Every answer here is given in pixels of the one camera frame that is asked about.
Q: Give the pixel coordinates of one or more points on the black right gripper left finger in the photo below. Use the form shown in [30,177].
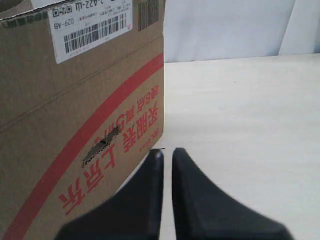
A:
[133,213]

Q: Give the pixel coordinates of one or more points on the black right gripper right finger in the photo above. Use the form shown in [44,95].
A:
[202,211]

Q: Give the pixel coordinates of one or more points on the cardboard box with red print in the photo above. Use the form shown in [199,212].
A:
[81,104]

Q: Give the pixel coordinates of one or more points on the white backdrop curtain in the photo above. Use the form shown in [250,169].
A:
[197,30]

